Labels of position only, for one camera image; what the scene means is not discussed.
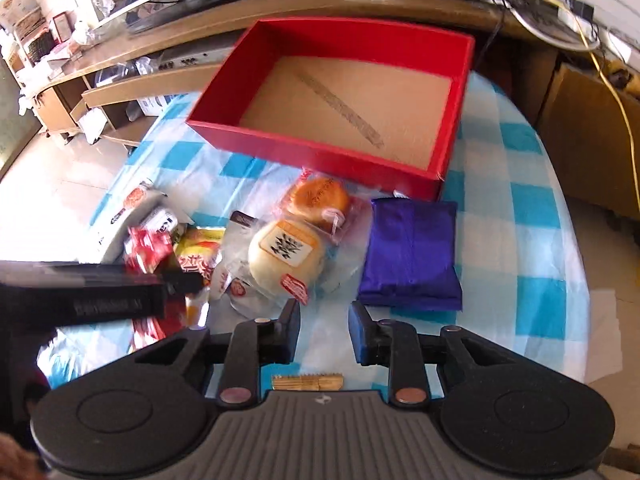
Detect white Kaprons wafer pack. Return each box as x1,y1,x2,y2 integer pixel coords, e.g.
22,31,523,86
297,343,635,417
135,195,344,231
141,206,188,244

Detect white round bun pack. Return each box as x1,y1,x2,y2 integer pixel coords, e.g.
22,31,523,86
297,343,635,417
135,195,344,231
224,217,350,318

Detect yellow dried mango bag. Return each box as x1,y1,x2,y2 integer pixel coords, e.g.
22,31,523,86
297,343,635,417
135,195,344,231
175,226,226,326

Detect yellow cable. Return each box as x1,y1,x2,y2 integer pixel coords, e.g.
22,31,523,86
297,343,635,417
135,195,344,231
424,0,640,198

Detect blue white checkered tablecloth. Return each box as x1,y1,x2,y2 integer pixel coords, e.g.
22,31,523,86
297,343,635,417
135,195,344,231
37,71,594,401

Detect white chicken snack pouch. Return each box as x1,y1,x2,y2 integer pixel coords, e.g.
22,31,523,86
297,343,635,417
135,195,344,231
208,210,262,301

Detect wooden TV stand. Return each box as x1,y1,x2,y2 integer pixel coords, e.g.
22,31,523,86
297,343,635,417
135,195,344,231
31,0,551,149

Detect white box under shelf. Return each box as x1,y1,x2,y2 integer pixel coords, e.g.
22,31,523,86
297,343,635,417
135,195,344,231
137,94,176,117

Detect purple foil snack pack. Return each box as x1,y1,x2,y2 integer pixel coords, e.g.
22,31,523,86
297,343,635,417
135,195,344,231
357,197,462,311

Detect white noodle snack bag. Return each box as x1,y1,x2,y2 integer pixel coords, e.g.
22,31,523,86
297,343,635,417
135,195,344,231
85,182,166,263

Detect red cardboard box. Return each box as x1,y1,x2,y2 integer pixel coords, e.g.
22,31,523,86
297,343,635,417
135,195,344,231
188,18,474,200

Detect orange meat floss cake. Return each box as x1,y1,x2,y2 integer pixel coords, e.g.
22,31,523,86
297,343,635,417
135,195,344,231
278,168,364,245

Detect red Trolli gummy bag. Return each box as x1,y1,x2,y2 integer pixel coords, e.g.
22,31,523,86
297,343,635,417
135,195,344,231
125,226,186,352

